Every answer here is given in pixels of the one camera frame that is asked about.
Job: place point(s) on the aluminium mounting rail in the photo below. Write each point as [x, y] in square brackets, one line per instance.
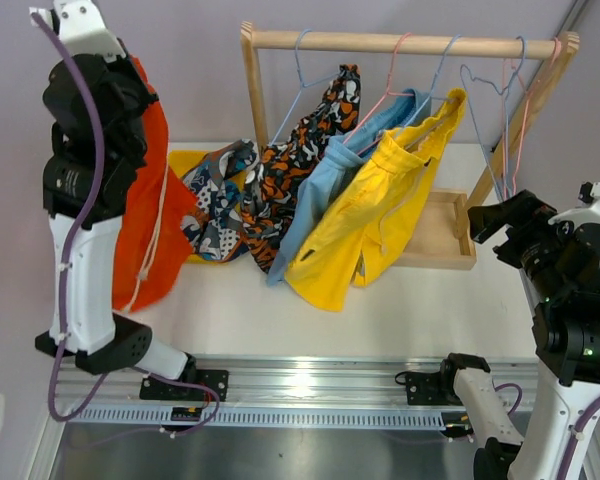
[293, 381]

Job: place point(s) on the orange red shorts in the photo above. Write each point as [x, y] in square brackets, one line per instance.
[151, 247]

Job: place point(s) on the blue wire hanger far left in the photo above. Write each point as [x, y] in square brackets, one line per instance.
[303, 85]

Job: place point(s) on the slotted cable duct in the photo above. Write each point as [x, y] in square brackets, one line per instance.
[238, 416]

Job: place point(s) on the blue patterned print shorts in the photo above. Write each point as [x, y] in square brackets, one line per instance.
[214, 228]

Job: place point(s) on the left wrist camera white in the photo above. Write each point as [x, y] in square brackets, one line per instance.
[80, 26]

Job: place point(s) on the wooden clothes rack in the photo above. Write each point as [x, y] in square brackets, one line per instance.
[441, 240]

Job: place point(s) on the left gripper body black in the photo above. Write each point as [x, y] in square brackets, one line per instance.
[138, 95]

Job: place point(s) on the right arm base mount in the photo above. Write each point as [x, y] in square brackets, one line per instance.
[428, 389]

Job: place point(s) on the black orange camouflage shorts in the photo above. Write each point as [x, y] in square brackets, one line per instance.
[271, 189]

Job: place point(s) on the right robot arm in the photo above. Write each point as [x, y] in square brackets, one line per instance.
[566, 331]

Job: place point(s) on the yellow shorts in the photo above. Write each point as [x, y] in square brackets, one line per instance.
[368, 226]

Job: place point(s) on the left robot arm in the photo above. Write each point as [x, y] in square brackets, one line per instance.
[115, 207]

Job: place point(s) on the light blue shorts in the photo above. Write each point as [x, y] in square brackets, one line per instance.
[344, 155]

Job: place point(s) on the pink wire hanger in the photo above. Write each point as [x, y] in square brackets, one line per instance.
[388, 92]
[535, 95]

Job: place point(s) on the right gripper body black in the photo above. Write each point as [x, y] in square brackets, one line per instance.
[536, 243]

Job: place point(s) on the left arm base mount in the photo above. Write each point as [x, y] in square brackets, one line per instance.
[215, 379]

